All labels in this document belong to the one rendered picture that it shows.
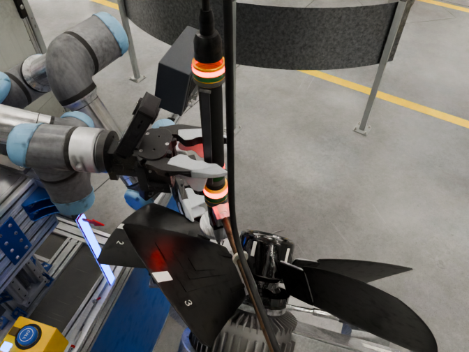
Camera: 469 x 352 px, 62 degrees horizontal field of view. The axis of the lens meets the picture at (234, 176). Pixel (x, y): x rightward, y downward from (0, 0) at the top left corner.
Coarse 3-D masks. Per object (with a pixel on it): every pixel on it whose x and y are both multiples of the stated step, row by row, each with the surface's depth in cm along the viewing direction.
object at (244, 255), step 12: (204, 0) 44; (228, 0) 36; (228, 12) 36; (228, 24) 37; (228, 36) 38; (228, 48) 39; (228, 60) 40; (228, 72) 41; (228, 84) 42; (228, 96) 43; (228, 108) 44; (228, 120) 46; (228, 132) 47; (228, 144) 49; (228, 156) 50; (228, 168) 52; (228, 180) 54; (228, 192) 56; (240, 252) 60; (252, 288) 57; (264, 312) 54; (264, 324) 53; (276, 348) 51
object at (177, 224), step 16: (144, 208) 98; (160, 208) 98; (144, 224) 92; (160, 224) 92; (176, 224) 91; (192, 224) 91; (112, 240) 88; (128, 240) 88; (112, 256) 85; (128, 256) 85
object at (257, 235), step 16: (240, 240) 82; (256, 240) 79; (272, 240) 79; (288, 240) 85; (256, 256) 78; (272, 256) 78; (288, 256) 80; (256, 272) 78; (272, 272) 78; (272, 288) 80; (272, 304) 77
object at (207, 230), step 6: (228, 204) 68; (216, 210) 67; (228, 210) 67; (204, 216) 77; (210, 216) 69; (216, 216) 67; (222, 216) 67; (228, 216) 67; (204, 222) 76; (216, 222) 67; (204, 228) 75; (210, 228) 75; (216, 228) 69; (222, 228) 72; (204, 234) 75; (210, 234) 74; (216, 234) 72; (222, 234) 73
